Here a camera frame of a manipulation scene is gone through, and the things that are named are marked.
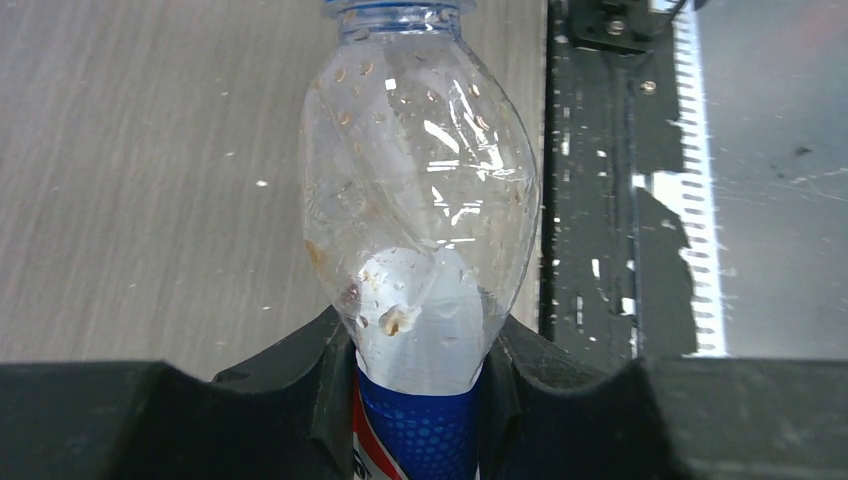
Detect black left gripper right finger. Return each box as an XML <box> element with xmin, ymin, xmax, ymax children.
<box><xmin>479</xmin><ymin>319</ymin><xmax>847</xmax><ymax>479</ymax></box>

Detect slotted aluminium rail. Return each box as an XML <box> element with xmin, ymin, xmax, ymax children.
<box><xmin>631</xmin><ymin>1</ymin><xmax>727</xmax><ymax>357</ymax></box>

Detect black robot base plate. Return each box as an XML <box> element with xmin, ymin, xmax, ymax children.
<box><xmin>539</xmin><ymin>1</ymin><xmax>698</xmax><ymax>370</ymax></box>

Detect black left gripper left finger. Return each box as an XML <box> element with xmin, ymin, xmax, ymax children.
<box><xmin>1</xmin><ymin>309</ymin><xmax>354</xmax><ymax>479</ymax></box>

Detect clear bottle blue label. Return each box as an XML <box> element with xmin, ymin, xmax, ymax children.
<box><xmin>299</xmin><ymin>1</ymin><xmax>540</xmax><ymax>479</ymax></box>

